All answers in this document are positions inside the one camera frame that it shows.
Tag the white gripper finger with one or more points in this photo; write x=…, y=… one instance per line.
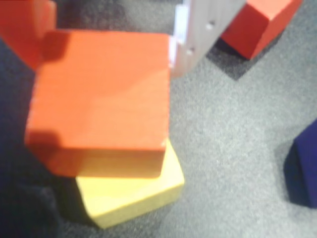
x=198, y=27

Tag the orange wooden cube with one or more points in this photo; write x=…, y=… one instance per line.
x=99, y=99

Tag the purple wooden cube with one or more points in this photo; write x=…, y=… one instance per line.
x=305, y=171

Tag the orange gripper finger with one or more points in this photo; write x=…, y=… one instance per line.
x=22, y=27

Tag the black table mat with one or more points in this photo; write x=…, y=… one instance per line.
x=227, y=148

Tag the red wooden cube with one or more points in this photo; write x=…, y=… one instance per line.
x=250, y=27

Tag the yellow wooden cube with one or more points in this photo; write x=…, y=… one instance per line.
x=138, y=193

